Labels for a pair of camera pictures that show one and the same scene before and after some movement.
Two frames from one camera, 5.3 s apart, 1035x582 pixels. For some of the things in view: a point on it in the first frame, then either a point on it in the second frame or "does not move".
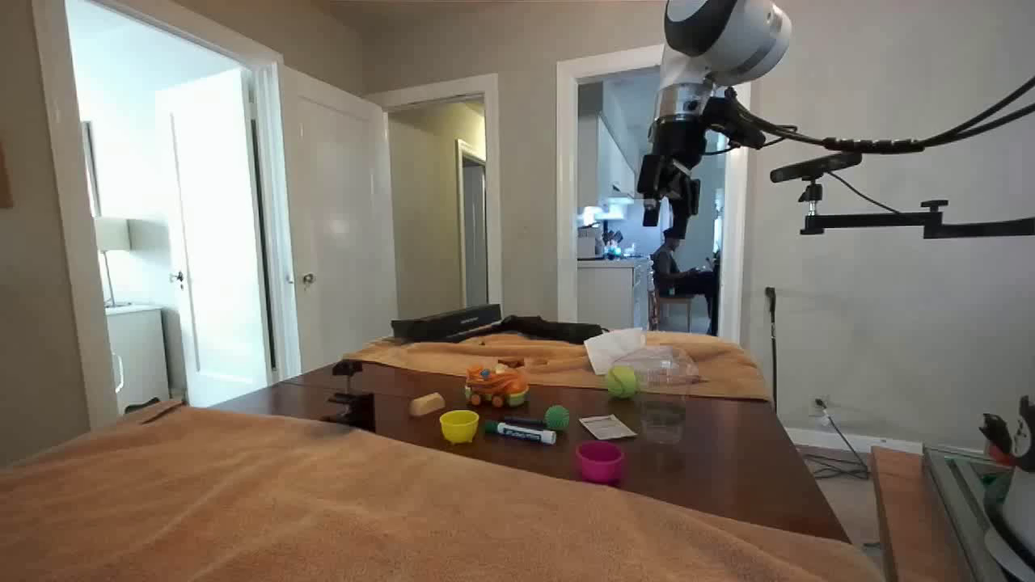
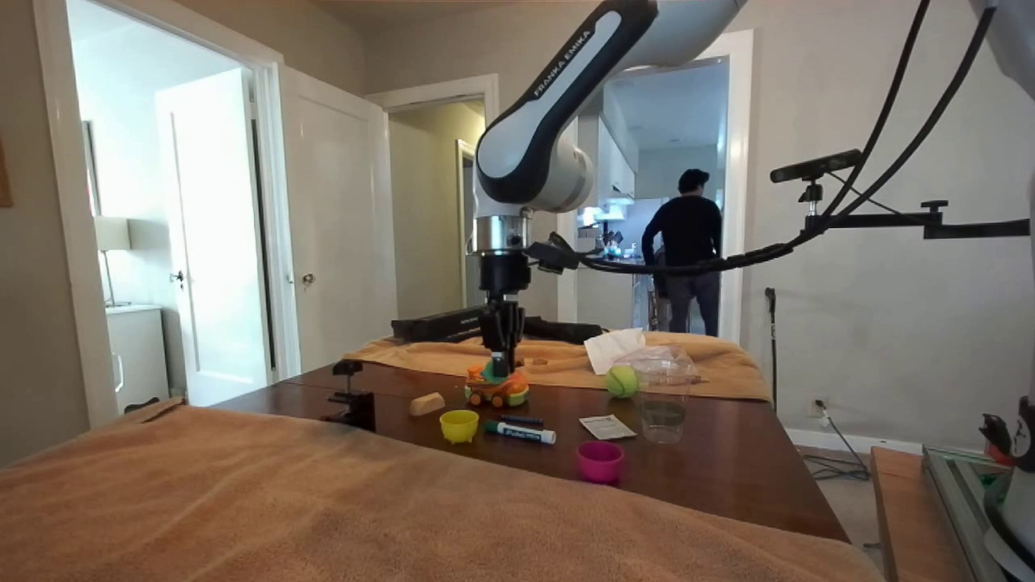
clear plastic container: (678, 365) does not move
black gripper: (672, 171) to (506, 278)
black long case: (448, 323) does not move
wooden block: (425, 404) does not move
